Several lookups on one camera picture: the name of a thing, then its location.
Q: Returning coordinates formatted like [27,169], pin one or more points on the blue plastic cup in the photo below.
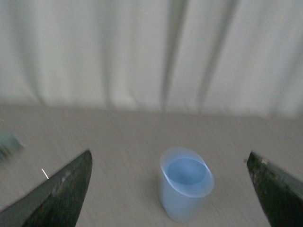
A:
[185,181]

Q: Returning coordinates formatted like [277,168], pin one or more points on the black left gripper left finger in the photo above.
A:
[57,202]

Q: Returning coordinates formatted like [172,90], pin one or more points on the white pleated curtain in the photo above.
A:
[238,57]

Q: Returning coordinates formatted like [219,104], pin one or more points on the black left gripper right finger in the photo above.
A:
[280,194]

